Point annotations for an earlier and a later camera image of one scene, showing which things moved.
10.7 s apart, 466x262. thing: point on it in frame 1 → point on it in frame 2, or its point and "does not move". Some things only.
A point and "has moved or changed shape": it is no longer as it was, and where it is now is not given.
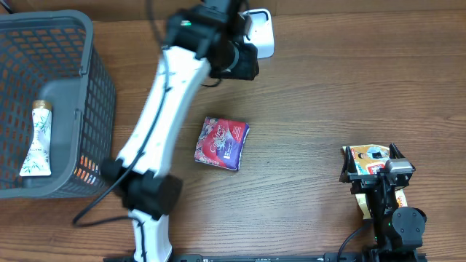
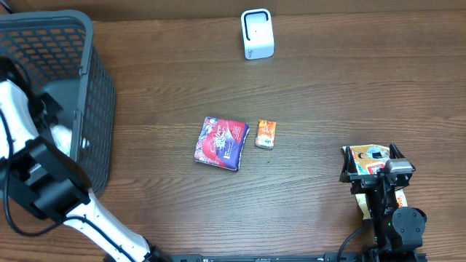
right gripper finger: (349, 165) does not move
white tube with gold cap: (38, 162) has moved or changed shape
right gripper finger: (395, 152) does not move
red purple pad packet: (221, 142) does not move
